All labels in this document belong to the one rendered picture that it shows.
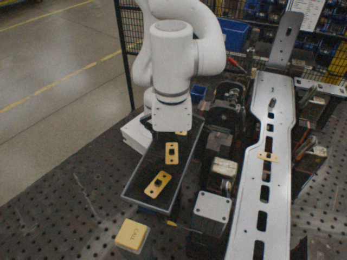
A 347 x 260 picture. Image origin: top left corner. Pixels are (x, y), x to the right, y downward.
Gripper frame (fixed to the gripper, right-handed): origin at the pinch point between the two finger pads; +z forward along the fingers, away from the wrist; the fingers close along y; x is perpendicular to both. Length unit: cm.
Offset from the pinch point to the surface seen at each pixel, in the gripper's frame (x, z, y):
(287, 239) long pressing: -21.1, 23.8, 35.5
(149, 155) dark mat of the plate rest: -0.7, 7.4, -6.9
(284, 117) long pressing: 34, 23, 53
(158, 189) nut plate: -12.6, 7.1, -3.8
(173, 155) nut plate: -0.9, 7.2, 0.5
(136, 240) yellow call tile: -25.9, 7.5, -8.3
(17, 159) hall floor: 83, 123, -152
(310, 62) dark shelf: 82, 20, 87
